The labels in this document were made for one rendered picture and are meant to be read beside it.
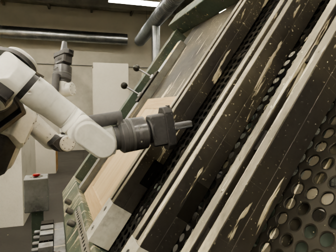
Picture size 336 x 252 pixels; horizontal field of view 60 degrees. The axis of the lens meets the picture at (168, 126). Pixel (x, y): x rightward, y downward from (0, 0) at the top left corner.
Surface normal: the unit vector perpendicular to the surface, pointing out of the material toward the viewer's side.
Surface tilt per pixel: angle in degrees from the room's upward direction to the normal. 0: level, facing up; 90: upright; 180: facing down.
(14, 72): 67
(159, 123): 90
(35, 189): 90
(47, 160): 90
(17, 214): 90
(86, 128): 98
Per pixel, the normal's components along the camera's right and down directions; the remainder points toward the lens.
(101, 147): 0.38, 0.20
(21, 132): 0.89, 0.22
